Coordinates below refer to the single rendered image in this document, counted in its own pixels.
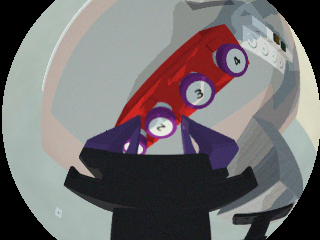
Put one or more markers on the purple screw cap with white numbered dot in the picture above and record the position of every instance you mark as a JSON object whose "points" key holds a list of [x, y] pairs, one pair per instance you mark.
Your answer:
{"points": [[196, 90]]}

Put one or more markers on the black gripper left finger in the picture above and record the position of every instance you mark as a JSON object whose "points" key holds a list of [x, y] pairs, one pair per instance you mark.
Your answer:
{"points": [[114, 139]]}

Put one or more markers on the grey flat mat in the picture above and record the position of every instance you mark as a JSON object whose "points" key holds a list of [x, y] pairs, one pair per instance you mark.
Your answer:
{"points": [[133, 38]]}

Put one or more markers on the purple screw cap with white number 2 dot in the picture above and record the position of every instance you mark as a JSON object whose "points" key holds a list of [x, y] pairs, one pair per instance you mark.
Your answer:
{"points": [[160, 122]]}

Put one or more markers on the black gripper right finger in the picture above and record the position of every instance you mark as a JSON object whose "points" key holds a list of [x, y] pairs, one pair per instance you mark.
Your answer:
{"points": [[220, 148]]}

